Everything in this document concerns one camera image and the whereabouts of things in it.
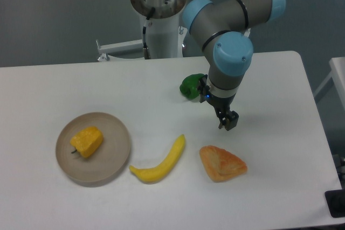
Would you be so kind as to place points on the white left base strut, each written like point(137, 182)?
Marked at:
point(127, 50)

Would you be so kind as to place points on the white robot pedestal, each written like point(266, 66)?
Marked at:
point(161, 29)

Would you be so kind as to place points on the orange triangular pastry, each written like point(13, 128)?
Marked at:
point(221, 165)

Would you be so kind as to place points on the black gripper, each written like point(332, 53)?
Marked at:
point(220, 99)

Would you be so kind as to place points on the green bell pepper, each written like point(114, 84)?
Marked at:
point(189, 85)

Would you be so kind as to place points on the yellow banana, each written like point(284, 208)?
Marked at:
point(157, 173)

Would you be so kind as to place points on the yellow bell pepper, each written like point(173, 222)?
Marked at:
point(87, 141)

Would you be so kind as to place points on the beige round plate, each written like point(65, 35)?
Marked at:
point(109, 158)

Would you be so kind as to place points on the black device at table edge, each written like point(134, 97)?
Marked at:
point(335, 202)

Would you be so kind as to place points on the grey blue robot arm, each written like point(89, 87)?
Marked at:
point(219, 31)

